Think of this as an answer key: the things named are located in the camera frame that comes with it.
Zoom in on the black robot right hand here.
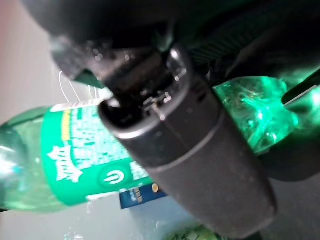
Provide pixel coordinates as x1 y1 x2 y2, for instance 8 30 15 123
19 0 320 240

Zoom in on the green soda bottle yellow cap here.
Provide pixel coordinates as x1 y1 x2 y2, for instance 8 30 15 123
0 76 300 213

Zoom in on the green drink can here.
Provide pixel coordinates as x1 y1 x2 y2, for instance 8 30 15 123
168 223 222 240

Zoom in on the blue cookie box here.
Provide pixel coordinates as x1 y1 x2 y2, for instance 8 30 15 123
119 181 169 210

